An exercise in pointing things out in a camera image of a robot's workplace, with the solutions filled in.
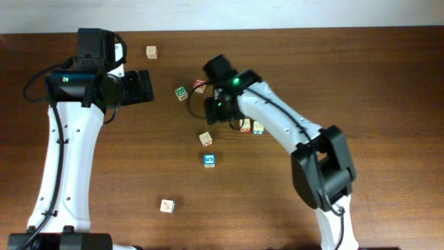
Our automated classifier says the plain wooden block far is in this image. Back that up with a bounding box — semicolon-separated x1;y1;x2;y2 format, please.
146;46;158;59

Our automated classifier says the plain wooden block row end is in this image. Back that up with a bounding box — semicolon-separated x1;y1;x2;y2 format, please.
160;199;176;213

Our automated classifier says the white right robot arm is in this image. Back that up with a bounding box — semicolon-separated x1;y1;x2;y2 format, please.
203;55;359;249

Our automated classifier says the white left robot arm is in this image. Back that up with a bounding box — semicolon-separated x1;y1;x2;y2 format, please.
7;28;155;249

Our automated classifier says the blue K wooden block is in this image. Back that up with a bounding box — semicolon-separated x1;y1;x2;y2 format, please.
252;121;264;135

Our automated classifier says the ice cream wooden block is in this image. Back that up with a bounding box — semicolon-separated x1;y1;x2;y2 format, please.
198;132;213;147

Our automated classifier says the red U wooden block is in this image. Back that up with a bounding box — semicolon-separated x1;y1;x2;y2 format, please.
193;79;206;94

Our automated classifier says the yellow J wooden block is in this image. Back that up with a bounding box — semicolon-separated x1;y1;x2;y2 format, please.
203;154;216;167

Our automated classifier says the green B wooden block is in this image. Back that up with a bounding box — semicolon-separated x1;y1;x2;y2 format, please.
175;86;188;101

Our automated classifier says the red I wooden block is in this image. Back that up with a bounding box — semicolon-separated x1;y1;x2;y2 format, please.
239;118;251;133

